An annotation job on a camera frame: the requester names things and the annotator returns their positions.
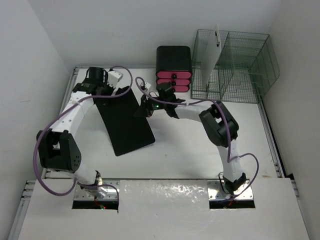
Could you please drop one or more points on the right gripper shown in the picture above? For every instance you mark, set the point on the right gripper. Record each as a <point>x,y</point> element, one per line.
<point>145,109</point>

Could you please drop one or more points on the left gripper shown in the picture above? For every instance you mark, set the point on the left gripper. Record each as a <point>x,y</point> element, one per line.
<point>104,83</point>

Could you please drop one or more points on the black mouse pad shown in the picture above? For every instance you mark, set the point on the black mouse pad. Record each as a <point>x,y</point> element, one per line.
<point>127,132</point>

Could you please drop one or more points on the pink top drawer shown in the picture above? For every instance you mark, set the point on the pink top drawer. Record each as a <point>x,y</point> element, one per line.
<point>169,74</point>

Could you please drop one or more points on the pink bottom drawer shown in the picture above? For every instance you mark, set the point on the pink bottom drawer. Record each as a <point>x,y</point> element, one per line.
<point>182,88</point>

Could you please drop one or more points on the transparent clipboard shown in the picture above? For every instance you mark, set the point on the transparent clipboard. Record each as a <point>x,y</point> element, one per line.
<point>211,55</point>

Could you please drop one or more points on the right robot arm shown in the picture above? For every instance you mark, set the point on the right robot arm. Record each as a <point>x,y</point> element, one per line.
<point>220,126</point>

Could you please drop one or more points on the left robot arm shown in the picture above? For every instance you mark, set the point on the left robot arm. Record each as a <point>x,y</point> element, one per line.
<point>56,148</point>

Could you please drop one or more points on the black drawer cabinet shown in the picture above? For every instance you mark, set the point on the black drawer cabinet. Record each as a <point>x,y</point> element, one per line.
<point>173,58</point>

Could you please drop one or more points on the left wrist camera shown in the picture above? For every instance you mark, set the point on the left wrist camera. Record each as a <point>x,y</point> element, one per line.
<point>113,77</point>

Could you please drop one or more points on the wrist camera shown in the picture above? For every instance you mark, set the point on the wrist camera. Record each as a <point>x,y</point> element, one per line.
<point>113,77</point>
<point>145,87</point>

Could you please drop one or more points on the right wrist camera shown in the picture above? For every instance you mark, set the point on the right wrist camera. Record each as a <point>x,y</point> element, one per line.
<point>145,87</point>

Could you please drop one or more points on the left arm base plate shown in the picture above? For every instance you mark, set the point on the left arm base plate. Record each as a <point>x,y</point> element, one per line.
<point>104,193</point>

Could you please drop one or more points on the green wire mesh organizer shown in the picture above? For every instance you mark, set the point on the green wire mesh organizer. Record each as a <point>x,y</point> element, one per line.
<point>246,68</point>

